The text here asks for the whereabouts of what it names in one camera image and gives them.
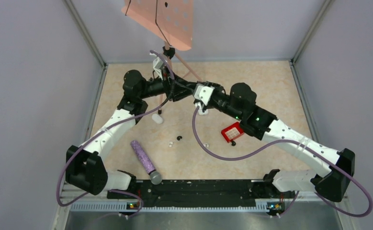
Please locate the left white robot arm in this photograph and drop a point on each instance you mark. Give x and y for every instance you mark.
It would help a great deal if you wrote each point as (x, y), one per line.
(85, 164)

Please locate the purple glitter microphone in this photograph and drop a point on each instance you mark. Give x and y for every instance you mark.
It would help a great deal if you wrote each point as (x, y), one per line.
(155, 176)

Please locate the white earbud charging case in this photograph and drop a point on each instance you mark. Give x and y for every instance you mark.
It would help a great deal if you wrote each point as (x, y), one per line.
(202, 112)

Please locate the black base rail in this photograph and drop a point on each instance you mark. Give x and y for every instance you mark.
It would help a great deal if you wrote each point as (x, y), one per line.
(203, 193)

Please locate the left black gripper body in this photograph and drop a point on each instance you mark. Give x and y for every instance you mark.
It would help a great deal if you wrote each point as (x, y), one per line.
(171, 92)

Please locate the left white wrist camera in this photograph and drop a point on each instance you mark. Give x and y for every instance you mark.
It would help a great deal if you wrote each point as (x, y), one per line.
(158, 65)

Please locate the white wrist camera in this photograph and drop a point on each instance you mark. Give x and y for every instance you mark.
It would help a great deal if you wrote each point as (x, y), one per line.
(158, 65)
(203, 93)

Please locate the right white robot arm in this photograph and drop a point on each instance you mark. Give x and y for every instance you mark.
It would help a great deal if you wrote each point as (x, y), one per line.
(329, 167)

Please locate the red plastic block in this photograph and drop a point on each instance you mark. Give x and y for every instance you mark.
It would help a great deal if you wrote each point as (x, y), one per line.
(232, 132)

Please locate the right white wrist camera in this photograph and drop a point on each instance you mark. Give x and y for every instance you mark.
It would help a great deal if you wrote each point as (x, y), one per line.
(203, 93)

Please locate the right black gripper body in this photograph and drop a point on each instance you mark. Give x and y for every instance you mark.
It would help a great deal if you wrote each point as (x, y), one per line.
(221, 101)

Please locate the pink music stand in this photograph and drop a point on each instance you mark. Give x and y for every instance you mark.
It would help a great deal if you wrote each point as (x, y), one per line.
(171, 21)

